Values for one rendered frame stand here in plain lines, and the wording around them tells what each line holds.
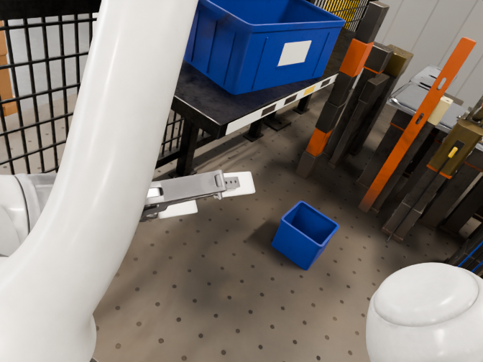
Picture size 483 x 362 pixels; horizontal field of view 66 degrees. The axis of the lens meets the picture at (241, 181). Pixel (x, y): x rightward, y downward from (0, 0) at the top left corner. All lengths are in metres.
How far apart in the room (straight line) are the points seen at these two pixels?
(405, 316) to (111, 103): 0.33
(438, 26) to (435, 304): 2.56
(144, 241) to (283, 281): 0.31
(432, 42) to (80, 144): 2.75
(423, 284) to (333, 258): 0.51
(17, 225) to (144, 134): 0.19
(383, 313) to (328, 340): 0.38
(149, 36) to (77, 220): 0.11
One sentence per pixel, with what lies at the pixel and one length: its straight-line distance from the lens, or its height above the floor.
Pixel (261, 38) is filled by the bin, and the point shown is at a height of 1.14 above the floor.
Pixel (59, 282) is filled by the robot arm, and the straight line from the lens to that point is 0.23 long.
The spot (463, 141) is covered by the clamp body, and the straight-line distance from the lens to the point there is 0.94.
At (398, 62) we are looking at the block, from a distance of 1.23.
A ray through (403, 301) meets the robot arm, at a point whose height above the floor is 1.06.
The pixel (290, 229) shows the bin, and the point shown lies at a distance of 0.83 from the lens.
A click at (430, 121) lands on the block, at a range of 1.00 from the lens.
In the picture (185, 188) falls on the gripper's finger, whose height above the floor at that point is 1.06.
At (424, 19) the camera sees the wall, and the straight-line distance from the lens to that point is 2.88.
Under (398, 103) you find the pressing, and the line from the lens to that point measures 1.05.
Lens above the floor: 1.34
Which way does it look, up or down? 38 degrees down
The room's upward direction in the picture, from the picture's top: 18 degrees clockwise
